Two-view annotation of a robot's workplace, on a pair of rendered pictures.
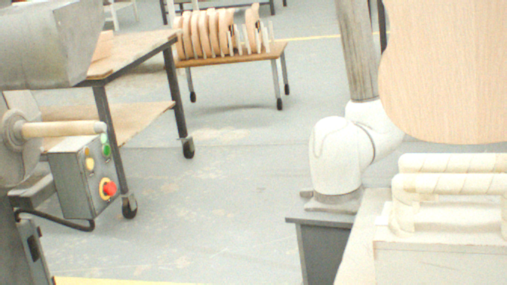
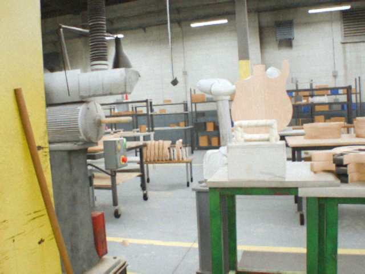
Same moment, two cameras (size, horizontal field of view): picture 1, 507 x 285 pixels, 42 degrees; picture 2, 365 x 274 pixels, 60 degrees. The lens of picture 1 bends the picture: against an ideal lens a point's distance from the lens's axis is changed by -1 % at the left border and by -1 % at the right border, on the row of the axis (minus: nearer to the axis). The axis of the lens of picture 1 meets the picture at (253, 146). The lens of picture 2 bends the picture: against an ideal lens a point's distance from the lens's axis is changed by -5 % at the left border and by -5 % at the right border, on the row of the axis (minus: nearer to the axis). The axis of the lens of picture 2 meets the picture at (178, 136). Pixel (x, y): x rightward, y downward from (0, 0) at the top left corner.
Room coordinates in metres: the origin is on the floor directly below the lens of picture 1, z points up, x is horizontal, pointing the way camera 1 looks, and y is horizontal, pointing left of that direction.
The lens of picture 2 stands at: (-0.59, 0.13, 1.25)
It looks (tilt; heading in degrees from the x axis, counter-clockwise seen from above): 4 degrees down; 357
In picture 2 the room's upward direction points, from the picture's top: 3 degrees counter-clockwise
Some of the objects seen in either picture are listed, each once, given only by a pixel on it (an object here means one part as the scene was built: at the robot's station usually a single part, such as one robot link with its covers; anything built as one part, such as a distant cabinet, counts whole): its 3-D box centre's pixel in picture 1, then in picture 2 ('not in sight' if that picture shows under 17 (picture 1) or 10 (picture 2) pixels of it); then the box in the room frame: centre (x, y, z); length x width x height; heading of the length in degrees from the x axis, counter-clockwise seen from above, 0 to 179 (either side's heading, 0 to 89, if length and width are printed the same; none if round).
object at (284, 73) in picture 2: not in sight; (282, 69); (1.22, -0.56, 1.48); 0.07 x 0.04 x 0.10; 68
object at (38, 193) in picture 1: (47, 187); (100, 155); (1.64, 0.56, 1.02); 0.19 x 0.04 x 0.04; 160
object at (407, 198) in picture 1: (403, 209); (237, 134); (0.98, -0.23, 1.15); 0.03 x 0.03 x 0.09
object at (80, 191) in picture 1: (62, 187); (105, 158); (1.70, 0.54, 0.99); 0.24 x 0.21 x 0.26; 70
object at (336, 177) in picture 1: (336, 151); (214, 163); (1.95, -0.26, 0.87); 0.18 x 0.16 x 0.22; 129
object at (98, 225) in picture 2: not in sight; (86, 229); (1.67, 0.71, 0.49); 0.25 x 0.12 x 0.37; 70
